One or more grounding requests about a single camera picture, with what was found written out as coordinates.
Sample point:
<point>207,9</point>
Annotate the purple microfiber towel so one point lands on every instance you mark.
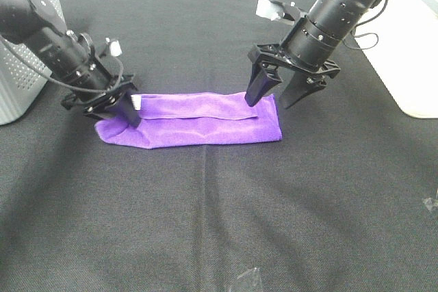
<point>169,120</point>

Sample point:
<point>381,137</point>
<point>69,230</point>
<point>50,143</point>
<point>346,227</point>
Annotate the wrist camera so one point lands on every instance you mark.
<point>112,47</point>
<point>277,11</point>

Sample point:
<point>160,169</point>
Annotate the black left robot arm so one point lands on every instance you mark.
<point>72,58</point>

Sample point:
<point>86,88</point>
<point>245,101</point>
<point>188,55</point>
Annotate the clear tape piece bottom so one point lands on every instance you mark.
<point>249,281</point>

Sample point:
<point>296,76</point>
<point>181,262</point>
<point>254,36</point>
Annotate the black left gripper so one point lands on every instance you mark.
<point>107,106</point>

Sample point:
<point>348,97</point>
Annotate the white plastic storage bin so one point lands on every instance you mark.
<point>400,42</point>

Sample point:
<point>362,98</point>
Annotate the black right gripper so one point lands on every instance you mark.
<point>266,58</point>

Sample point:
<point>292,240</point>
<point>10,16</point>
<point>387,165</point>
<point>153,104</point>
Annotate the grey perforated laundry basket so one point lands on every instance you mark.
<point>20,85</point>

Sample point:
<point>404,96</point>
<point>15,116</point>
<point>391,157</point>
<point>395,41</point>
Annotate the clear tape piece right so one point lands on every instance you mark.
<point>431,203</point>

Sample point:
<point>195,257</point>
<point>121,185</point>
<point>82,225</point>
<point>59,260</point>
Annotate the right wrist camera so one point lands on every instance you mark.
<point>277,11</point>

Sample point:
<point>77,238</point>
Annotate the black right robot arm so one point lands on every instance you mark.
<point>305,50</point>

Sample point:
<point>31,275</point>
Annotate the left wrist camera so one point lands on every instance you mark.
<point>112,47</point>

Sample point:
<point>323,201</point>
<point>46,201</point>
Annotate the black table cover cloth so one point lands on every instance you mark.
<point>336,205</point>

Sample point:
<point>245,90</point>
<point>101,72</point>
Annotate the clear tape piece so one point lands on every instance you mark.
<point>249,281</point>
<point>431,203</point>

